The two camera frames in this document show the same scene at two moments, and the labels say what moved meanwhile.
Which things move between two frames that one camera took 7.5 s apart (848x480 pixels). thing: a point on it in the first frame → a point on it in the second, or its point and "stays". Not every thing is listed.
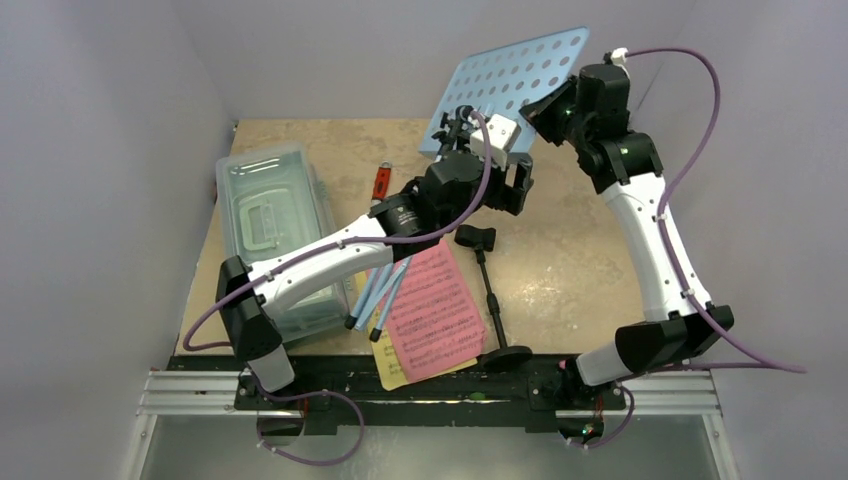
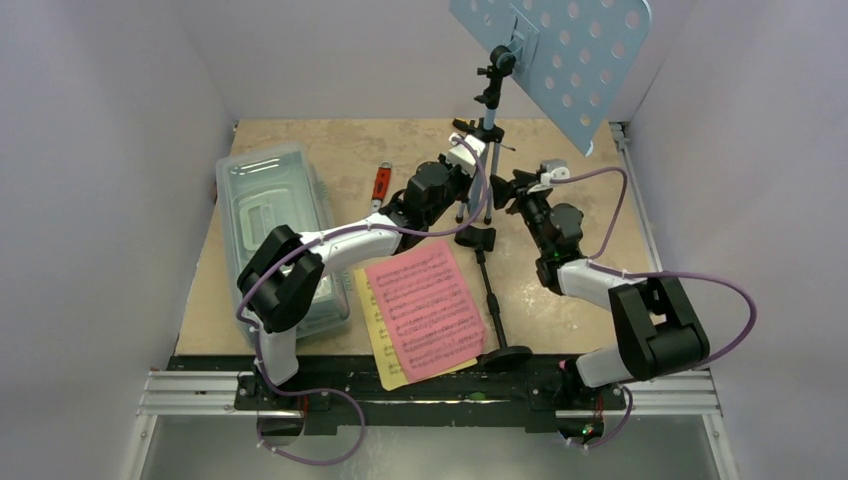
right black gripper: (547, 118) → (521, 187)
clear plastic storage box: (268, 200) stays
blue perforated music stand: (504, 83) → (571, 58)
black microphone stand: (505, 358) stays
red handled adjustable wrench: (381, 183) stays
